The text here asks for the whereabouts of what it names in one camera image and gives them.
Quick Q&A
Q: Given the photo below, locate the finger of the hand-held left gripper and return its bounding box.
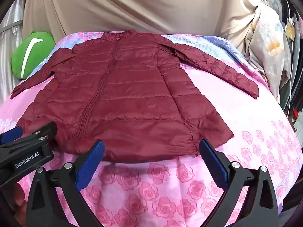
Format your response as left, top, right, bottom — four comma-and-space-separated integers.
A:
0, 126, 23, 145
0, 121, 59, 152

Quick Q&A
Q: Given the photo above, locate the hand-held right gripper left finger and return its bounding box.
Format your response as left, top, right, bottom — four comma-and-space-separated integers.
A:
26, 140, 106, 227

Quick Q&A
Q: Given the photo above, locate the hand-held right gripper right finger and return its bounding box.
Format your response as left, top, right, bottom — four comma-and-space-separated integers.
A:
199, 138, 280, 227

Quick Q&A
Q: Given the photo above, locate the maroon down jacket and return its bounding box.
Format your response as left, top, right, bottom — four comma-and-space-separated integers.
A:
11, 29, 259, 161

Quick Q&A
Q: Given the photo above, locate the person's left hand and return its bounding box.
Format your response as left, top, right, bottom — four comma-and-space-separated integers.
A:
9, 182, 28, 219

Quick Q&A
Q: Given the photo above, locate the pink floral blanket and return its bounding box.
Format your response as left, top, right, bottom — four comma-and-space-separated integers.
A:
0, 31, 301, 227

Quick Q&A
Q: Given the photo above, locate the green plush pillow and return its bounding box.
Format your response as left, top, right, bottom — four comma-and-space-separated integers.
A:
11, 31, 56, 79

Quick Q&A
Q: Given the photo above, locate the white satin curtain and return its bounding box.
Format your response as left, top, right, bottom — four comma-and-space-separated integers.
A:
0, 0, 31, 100

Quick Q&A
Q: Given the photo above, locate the floral pillow at bedside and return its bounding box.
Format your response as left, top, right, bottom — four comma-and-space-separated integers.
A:
245, 3, 292, 104

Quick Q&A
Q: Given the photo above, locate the yellow paper tag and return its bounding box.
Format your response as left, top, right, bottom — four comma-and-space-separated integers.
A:
285, 24, 296, 40

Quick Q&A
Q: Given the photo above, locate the grey metal rail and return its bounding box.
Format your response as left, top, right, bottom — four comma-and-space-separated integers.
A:
0, 21, 24, 32

